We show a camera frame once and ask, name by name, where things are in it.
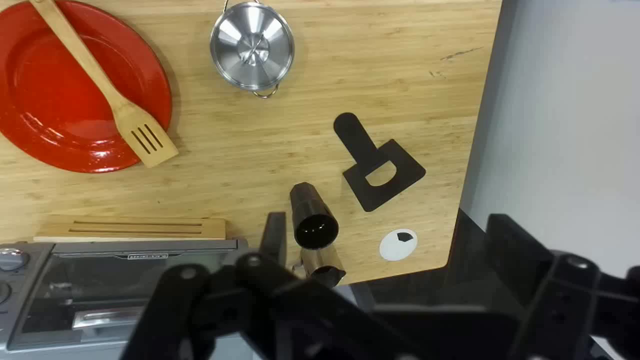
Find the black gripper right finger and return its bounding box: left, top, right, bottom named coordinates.
left=486, top=212, right=640, bottom=360

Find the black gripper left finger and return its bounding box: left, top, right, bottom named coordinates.
left=118, top=210, right=417, bottom=360

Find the small steel mug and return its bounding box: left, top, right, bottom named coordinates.
left=293, top=247, right=348, bottom=291

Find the black plastic cup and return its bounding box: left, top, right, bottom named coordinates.
left=288, top=180, right=343, bottom=253

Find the wooden slatted oven base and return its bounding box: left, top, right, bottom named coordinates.
left=32, top=217, right=230, bottom=244

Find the black phone stand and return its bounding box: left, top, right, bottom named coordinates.
left=333, top=111, right=428, bottom=215

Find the silver toaster oven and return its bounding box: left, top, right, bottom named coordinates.
left=0, top=238, right=251, bottom=355

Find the wooden slotted spatula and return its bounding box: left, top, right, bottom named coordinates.
left=29, top=0, right=180, bottom=170

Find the small steel pot with lid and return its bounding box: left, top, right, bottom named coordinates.
left=209, top=0, right=299, bottom=101

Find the silver oven temperature knob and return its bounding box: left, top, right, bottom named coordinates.
left=0, top=247, right=29, bottom=275

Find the red round plate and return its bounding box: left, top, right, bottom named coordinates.
left=0, top=0, right=174, bottom=176

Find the white round cable grommet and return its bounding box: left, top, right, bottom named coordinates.
left=379, top=229, right=422, bottom=264

